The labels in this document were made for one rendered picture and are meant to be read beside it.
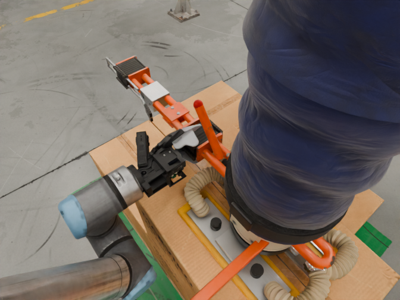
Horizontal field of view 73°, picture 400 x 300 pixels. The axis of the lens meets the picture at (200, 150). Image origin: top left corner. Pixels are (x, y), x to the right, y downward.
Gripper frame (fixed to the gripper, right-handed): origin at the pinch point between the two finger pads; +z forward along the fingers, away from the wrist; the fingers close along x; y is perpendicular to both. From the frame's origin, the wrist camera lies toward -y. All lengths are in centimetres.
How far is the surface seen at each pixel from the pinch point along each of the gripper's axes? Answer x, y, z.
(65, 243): -120, -62, -59
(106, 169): -66, -55, -17
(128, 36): -120, -254, 98
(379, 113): 41, 35, -9
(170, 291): -120, 3, -23
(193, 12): -116, -245, 189
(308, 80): 41, 29, -11
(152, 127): -66, -66, 18
